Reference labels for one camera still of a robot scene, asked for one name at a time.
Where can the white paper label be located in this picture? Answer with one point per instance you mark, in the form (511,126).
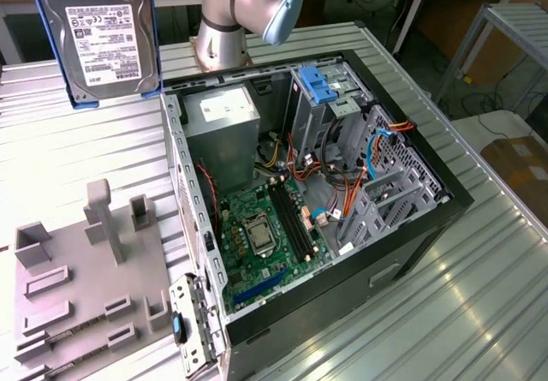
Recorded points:
(347,249)

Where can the silver CPU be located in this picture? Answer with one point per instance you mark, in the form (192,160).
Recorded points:
(260,234)

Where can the black RAM slot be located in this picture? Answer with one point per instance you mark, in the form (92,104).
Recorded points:
(290,220)
(299,220)
(285,220)
(295,220)

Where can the metal optical drive cage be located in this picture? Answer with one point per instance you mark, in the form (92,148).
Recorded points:
(308,128)

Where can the metal slat frame table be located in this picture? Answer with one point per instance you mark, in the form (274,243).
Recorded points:
(520,15)

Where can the green motherboard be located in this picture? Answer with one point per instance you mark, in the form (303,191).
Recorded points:
(257,272)

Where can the blue plastic drive latch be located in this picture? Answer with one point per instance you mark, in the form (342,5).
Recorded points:
(317,83)

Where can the blue expansion slot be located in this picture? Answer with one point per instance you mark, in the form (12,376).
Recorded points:
(261,287)

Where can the metal disk bay cage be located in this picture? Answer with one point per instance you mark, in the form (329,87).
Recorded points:
(398,192)

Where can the black PC case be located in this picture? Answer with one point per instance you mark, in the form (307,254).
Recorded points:
(325,295)

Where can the metal card retainer bracket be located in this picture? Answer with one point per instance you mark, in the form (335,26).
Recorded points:
(199,325)

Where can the grey power supply box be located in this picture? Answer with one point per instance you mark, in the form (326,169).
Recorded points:
(222,141)

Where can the grey parts rack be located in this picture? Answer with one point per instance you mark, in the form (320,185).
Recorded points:
(85,278)

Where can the hard disk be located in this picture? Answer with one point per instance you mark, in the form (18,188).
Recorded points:
(107,43)

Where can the brown cardboard box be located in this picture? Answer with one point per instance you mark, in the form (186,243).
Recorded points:
(518,162)

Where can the CPU socket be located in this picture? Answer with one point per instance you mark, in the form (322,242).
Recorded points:
(246,244)

